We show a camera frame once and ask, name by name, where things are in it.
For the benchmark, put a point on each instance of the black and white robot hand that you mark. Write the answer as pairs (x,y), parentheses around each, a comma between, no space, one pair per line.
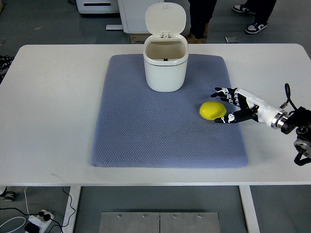
(250,107)

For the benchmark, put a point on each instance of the yellow lemon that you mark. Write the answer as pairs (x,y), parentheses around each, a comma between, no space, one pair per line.
(212,110)

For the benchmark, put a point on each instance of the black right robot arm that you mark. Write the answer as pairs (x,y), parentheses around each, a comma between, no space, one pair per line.
(300,120)

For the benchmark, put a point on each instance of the white trash bin open lid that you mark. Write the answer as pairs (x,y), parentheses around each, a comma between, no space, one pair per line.
(165,50)

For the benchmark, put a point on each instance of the person in black-white sneakers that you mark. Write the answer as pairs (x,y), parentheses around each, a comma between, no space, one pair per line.
(261,9)

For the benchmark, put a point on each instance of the person in tan boots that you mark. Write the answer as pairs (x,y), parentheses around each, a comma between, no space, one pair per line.
(201,12)

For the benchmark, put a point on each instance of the right white table leg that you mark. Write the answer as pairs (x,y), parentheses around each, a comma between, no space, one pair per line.
(249,209)

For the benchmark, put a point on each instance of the white table leg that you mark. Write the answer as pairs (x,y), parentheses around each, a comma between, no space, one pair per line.
(71,209)
(249,209)

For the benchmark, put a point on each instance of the blue quilted mat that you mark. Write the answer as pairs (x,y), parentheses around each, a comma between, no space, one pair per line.
(139,127)

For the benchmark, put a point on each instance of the cardboard box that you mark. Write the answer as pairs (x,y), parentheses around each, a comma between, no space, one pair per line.
(138,38)

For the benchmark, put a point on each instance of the white cabinet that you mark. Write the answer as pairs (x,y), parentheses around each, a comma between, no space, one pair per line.
(136,14)

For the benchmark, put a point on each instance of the left white table leg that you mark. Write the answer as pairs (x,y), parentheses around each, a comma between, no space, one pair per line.
(71,209)

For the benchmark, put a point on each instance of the white appliance with slot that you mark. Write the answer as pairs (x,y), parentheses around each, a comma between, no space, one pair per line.
(97,6)

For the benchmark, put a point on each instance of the white power strip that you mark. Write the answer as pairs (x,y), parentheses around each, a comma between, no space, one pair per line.
(42,220)

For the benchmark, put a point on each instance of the black-white shoe at left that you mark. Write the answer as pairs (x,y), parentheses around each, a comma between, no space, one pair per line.
(5,63)

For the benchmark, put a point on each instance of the grey metal base plate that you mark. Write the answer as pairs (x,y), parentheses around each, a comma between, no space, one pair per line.
(157,222)

